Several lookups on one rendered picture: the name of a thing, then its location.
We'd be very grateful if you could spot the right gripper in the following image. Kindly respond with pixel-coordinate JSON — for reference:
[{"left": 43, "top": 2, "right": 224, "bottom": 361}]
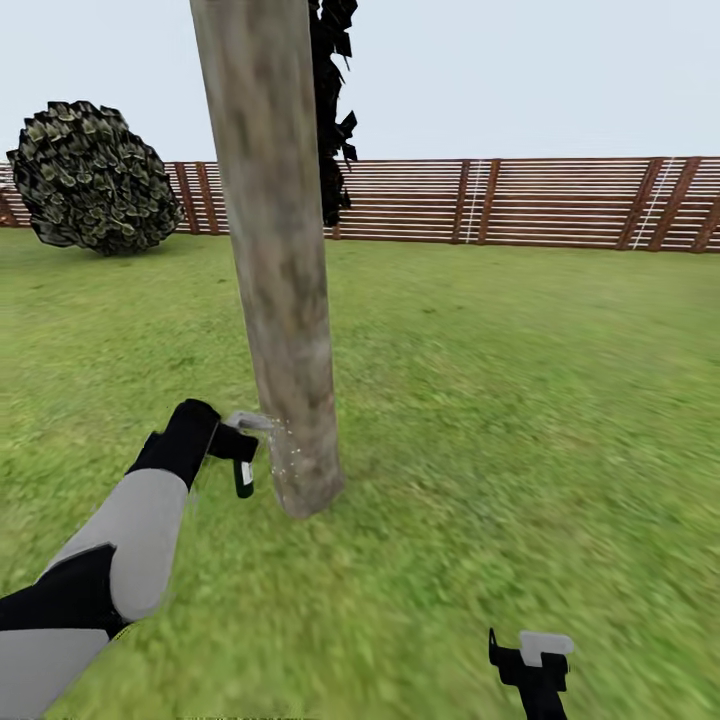
[{"left": 488, "top": 626, "right": 568, "bottom": 700}]

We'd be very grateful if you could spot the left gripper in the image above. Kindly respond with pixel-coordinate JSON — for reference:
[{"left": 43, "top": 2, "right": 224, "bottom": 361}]
[{"left": 210, "top": 427, "right": 259, "bottom": 463}]

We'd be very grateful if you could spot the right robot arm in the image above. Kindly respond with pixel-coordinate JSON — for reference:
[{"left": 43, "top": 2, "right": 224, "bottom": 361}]
[{"left": 488, "top": 626, "right": 575, "bottom": 720}]

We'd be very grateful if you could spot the pesticide atomizer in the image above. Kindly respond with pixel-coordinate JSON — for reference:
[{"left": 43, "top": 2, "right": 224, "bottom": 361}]
[{"left": 233, "top": 460, "right": 254, "bottom": 498}]

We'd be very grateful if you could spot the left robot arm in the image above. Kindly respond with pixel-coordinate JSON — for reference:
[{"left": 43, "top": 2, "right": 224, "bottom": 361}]
[{"left": 0, "top": 399, "right": 272, "bottom": 720}]

